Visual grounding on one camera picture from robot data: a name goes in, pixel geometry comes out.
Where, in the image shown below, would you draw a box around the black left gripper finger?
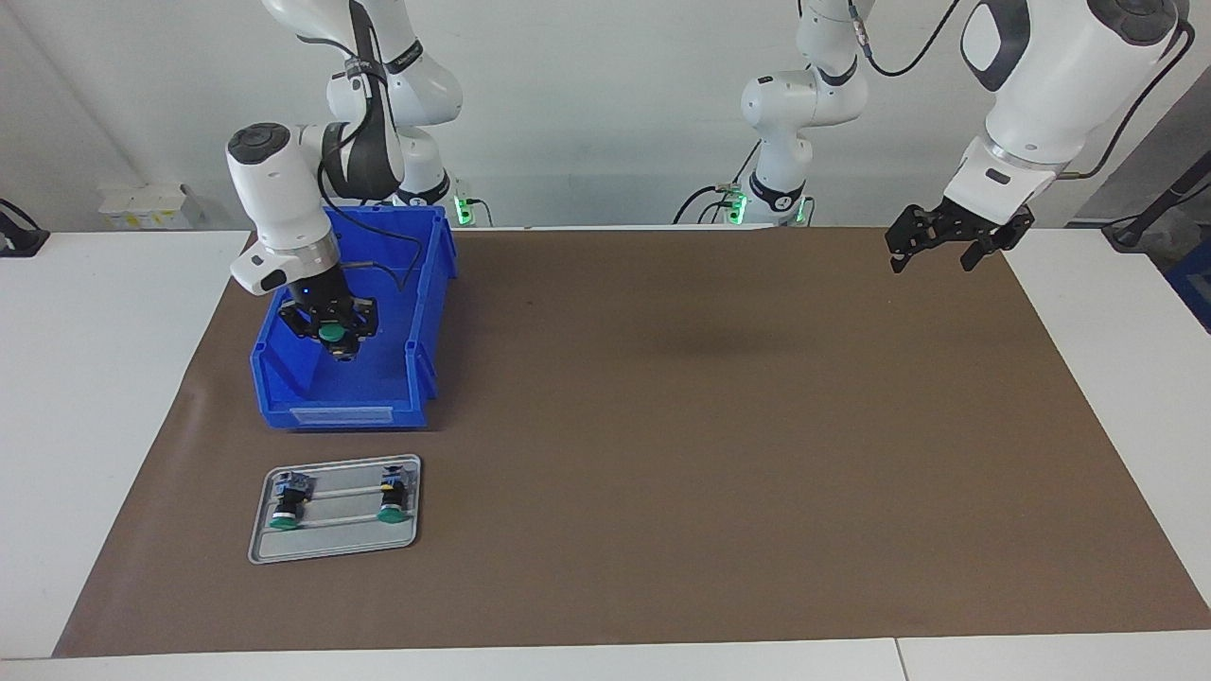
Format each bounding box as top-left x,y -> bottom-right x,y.
886,205 -> 945,275
960,210 -> 1035,273

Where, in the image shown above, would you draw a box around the green push button switch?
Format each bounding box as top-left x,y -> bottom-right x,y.
377,463 -> 411,524
317,323 -> 360,362
268,469 -> 316,532

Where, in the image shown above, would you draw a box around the blue plastic storage bin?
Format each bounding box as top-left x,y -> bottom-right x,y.
250,206 -> 459,431

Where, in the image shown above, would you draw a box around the black stand pole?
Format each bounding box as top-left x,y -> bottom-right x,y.
1102,151 -> 1211,252

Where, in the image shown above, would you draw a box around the white boxes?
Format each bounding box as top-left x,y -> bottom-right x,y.
99,184 -> 204,231

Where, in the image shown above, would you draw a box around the blue crate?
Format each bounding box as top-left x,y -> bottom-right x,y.
1166,236 -> 1211,334

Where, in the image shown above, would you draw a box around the grey metal tray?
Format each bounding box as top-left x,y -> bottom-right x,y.
248,454 -> 422,566

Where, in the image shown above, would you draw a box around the brown table mat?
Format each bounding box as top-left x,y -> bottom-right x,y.
52,227 -> 1211,658

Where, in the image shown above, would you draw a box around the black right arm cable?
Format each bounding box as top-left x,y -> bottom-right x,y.
317,0 -> 427,294

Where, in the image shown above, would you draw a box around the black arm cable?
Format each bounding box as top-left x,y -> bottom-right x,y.
847,0 -> 1191,183
317,0 -> 427,294

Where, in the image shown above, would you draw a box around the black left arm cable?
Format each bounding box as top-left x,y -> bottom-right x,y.
847,0 -> 1191,183

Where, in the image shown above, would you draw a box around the black base cable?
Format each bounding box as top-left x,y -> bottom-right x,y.
674,140 -> 763,225

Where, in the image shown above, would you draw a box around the black clamp mount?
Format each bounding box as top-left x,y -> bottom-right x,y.
0,199 -> 50,258

